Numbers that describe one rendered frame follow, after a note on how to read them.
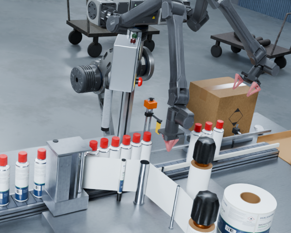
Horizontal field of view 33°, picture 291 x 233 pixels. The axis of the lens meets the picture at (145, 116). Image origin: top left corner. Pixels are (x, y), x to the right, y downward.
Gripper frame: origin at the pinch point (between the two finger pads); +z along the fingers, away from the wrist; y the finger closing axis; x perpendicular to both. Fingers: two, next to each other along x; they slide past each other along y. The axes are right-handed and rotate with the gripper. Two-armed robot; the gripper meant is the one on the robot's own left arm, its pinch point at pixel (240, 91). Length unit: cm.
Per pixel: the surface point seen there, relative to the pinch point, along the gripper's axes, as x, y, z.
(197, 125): -22.3, 8.6, 29.8
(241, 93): 11.7, -7.5, -2.4
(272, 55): 330, -237, -151
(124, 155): -48, 7, 60
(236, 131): 13.9, 3.3, 16.7
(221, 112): 6.0, -6.7, 13.3
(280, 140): 52, 5, 1
